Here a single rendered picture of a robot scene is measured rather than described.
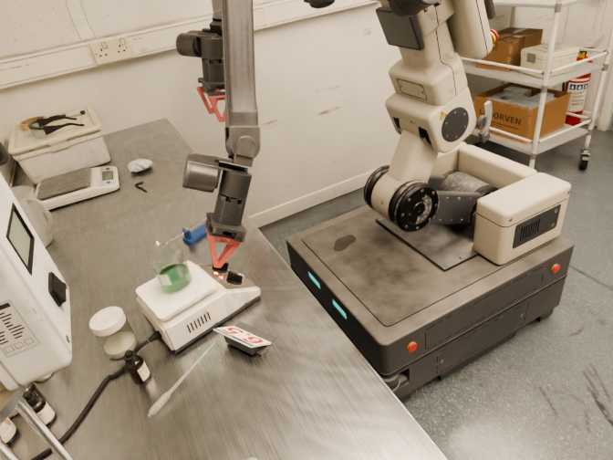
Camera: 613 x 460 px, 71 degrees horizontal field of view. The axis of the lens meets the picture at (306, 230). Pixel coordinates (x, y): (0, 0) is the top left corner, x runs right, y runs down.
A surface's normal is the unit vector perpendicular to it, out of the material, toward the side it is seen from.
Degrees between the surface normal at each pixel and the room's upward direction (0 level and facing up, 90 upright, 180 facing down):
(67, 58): 90
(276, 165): 90
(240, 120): 70
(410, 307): 0
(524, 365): 0
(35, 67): 90
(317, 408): 0
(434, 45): 90
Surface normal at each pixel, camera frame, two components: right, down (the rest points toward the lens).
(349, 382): -0.14, -0.82
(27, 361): 0.45, 0.44
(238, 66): 0.27, 0.18
